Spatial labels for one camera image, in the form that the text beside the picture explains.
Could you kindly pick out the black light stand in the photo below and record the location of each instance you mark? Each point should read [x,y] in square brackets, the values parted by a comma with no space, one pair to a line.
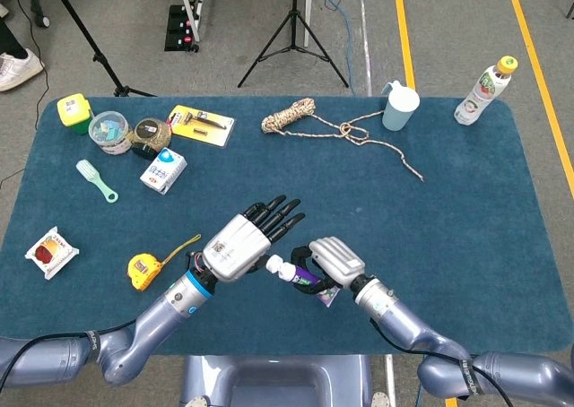
[96,57]

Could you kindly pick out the yellow tape measure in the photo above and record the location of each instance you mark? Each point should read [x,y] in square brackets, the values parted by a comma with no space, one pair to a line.
[142,270]

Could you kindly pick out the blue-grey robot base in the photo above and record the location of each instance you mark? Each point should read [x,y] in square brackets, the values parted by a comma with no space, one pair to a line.
[278,380]

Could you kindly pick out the drink bottle yellow cap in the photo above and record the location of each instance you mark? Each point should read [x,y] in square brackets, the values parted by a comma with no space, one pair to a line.
[480,93]

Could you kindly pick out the black trouser leg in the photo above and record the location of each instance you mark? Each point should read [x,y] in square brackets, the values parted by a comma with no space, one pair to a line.
[9,39]

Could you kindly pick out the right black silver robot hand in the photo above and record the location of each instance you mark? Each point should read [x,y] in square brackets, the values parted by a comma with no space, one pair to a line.
[338,259]

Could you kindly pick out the white slanted frame leg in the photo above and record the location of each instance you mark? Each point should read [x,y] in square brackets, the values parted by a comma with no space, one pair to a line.
[188,10]

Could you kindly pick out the yellow green box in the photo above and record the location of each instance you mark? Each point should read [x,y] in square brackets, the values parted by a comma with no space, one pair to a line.
[72,109]

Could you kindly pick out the blue table mat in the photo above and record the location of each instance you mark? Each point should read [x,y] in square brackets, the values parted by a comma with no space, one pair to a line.
[403,201]

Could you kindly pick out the clear round plastic tub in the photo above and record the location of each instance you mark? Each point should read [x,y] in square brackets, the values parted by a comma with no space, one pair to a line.
[107,129]

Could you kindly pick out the purple white toothpaste tube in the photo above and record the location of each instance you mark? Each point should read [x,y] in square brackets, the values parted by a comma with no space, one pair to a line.
[280,268]

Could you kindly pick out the black power strip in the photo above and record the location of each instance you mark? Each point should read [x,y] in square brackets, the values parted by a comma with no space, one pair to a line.
[179,28]

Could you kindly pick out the white sneaker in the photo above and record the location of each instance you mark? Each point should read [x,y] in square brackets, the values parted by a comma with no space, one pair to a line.
[18,71]

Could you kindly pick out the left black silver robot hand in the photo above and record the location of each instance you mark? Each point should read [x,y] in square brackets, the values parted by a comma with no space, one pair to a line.
[233,250]

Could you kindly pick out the dark round jar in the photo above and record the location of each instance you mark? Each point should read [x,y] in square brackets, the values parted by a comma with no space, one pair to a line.
[150,133]

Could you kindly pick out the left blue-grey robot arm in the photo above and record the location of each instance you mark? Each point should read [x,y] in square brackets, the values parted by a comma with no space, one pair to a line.
[148,326]

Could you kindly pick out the black camera tripod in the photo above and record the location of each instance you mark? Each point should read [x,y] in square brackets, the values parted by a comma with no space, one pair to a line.
[293,21]

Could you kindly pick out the white upright post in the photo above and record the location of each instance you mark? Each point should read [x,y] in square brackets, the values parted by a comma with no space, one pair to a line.
[308,12]

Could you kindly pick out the razor on yellow card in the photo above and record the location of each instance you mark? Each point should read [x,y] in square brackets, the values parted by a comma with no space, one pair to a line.
[206,127]

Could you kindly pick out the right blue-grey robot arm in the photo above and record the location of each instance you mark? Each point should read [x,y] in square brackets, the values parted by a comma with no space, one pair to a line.
[403,326]

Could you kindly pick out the white blue carton box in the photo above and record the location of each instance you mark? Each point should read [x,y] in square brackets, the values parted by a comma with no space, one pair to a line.
[163,171]

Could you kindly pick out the mint green brush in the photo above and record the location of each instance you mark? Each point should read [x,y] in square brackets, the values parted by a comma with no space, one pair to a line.
[87,170]

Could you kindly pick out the white red snack packet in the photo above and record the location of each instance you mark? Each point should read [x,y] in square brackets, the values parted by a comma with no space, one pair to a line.
[51,252]

